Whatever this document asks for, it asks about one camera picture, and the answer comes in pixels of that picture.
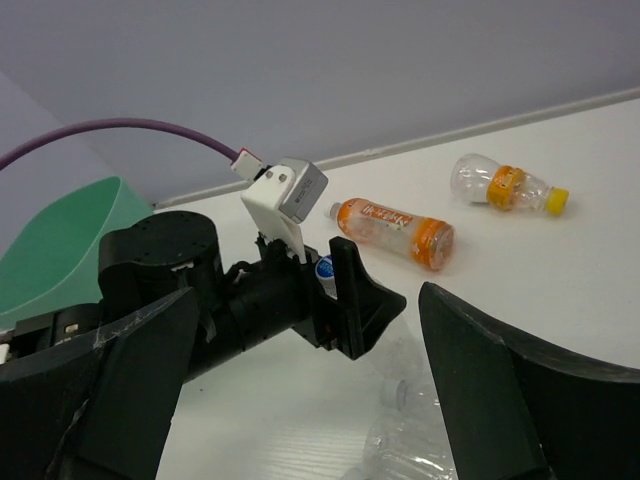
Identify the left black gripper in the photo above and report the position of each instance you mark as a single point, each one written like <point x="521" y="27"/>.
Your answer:
<point x="257" y="301"/>

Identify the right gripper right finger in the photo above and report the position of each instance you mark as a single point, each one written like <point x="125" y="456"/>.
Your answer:
<point x="516" y="406"/>

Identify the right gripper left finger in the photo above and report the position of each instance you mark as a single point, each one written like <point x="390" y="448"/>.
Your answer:
<point x="82" y="400"/>

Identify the clear bottle blue-white cap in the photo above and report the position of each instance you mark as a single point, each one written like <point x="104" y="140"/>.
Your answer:
<point x="397" y="355"/>

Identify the orange label tea bottle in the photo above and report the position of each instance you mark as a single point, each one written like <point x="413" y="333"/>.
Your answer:
<point x="427" y="241"/>

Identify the small yellow cap bottle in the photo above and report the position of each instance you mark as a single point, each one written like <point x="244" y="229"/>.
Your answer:
<point x="477" y="179"/>

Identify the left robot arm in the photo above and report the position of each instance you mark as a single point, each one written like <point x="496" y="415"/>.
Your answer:
<point x="137" y="266"/>

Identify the green plastic bin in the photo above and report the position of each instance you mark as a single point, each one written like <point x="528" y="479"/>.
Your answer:
<point x="53" y="263"/>

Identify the clear crushed bottle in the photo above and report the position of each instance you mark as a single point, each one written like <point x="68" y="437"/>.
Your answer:
<point x="400" y="447"/>

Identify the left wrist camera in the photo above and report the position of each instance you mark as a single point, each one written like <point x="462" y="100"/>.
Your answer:
<point x="280" y="197"/>

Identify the aluminium table frame rail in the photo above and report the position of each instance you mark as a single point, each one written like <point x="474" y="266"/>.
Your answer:
<point x="479" y="129"/>

